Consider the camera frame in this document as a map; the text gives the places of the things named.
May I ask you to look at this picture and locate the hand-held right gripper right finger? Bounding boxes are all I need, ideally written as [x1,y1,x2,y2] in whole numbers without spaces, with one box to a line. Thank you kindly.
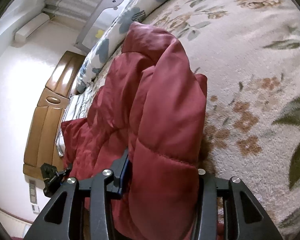
[192,169,283,240]

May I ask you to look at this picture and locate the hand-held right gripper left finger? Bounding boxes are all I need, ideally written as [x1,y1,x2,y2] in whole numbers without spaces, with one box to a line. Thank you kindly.
[24,149,130,240]

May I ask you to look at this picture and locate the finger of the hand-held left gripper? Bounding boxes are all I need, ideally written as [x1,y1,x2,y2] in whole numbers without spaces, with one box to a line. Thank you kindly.
[56,164,73,181]

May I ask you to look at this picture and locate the red quilted coat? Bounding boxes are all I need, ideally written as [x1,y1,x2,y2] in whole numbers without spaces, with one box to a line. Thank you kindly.
[61,22,208,240]

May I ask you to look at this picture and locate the wooden headboard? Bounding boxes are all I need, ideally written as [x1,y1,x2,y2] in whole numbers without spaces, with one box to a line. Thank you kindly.
[22,51,87,178]

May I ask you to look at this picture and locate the striped grey white pillow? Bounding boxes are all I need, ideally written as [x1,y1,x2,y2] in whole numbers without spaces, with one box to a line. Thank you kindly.
[55,85,98,155]

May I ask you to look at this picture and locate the floral cream blanket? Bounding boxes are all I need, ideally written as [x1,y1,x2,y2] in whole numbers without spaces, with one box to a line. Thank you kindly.
[137,0,300,238]

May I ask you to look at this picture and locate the blue flower print duvet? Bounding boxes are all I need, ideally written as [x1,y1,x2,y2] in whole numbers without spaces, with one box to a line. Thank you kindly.
[76,0,198,93]

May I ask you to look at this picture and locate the white air conditioner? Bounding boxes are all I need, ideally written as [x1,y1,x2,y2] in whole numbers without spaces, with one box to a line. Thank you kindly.
[14,14,50,40]

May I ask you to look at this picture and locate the tall wall switch panel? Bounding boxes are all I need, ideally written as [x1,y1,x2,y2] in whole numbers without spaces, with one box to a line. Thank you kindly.
[29,179,38,203]

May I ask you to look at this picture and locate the grey bed guard rail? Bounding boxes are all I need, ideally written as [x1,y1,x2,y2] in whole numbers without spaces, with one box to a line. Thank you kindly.
[75,0,140,49]

